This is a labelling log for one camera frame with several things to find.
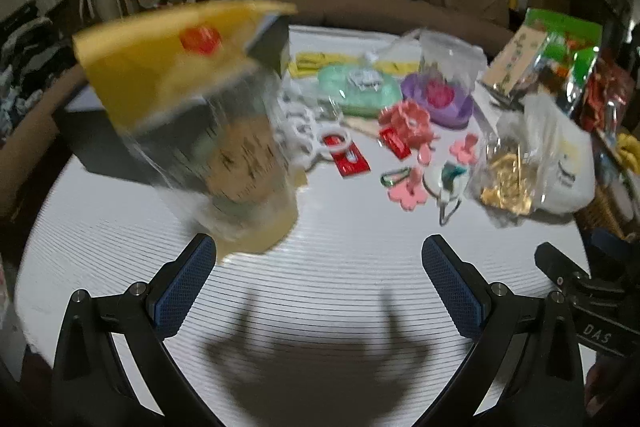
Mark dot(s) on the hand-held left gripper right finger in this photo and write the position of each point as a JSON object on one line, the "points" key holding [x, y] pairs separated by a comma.
{"points": [[455, 292]]}

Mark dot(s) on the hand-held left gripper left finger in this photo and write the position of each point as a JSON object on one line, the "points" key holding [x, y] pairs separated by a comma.
{"points": [[182, 292]]}

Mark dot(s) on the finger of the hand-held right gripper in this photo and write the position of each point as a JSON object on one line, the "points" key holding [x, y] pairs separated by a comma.
{"points": [[557, 262]]}

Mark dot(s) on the clear packet with yellow header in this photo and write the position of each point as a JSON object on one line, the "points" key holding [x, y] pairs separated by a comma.
{"points": [[190, 107]]}

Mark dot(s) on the blue bin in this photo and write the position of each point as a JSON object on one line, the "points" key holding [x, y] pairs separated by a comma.
{"points": [[617, 242]]}

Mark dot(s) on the wicker basket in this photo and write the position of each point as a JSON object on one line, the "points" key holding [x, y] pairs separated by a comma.
{"points": [[607, 212]]}

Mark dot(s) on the clear bag of gold pieces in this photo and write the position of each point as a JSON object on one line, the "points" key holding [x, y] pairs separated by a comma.
{"points": [[507, 184]]}

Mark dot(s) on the pink flower charm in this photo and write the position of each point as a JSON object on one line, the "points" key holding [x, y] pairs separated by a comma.
{"points": [[410, 189]]}

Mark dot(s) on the white plastic bag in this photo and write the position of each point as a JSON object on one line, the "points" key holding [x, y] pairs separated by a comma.
{"points": [[560, 147]]}

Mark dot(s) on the green carabiner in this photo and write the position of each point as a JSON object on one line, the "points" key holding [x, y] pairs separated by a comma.
{"points": [[395, 177]]}

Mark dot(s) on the black box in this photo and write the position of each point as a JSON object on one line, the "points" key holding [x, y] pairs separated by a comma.
{"points": [[100, 147]]}

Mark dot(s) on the large pink flower clip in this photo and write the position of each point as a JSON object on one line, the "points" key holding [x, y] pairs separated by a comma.
{"points": [[405, 122]]}

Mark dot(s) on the red foil package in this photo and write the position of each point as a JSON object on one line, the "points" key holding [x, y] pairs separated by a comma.
{"points": [[607, 92]]}

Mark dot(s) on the pale wooden stick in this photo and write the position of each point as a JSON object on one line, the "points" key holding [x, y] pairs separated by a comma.
{"points": [[360, 124]]}

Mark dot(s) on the purple flower dish packet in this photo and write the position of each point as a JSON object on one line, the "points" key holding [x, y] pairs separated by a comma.
{"points": [[445, 87]]}

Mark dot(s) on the beige floral card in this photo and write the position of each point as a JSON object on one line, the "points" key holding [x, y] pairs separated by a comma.
{"points": [[515, 57]]}

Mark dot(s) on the mint green packet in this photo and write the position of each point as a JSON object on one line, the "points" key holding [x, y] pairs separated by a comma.
{"points": [[362, 89]]}

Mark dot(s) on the green snack package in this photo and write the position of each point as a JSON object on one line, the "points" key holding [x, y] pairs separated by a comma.
{"points": [[575, 37]]}

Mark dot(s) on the yellow label strip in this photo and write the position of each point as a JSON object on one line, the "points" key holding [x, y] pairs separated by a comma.
{"points": [[317, 62], [397, 67]]}

